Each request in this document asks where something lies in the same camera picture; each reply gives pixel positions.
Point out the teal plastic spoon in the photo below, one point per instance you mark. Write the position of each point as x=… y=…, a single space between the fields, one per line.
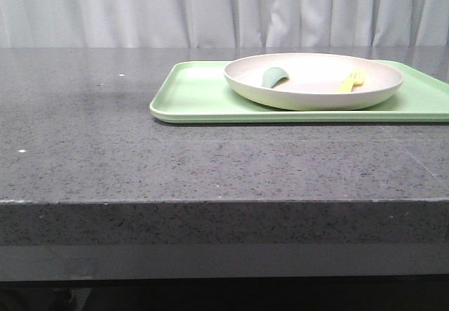
x=274 y=76

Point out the grey curtain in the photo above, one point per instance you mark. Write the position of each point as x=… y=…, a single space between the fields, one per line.
x=222 y=23

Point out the white round plate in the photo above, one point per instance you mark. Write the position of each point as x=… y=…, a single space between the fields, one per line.
x=313 y=80

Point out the yellow plastic fork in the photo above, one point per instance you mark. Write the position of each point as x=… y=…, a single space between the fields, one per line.
x=355 y=78

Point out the green plastic tray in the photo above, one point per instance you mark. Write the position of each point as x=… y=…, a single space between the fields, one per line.
x=197 y=93

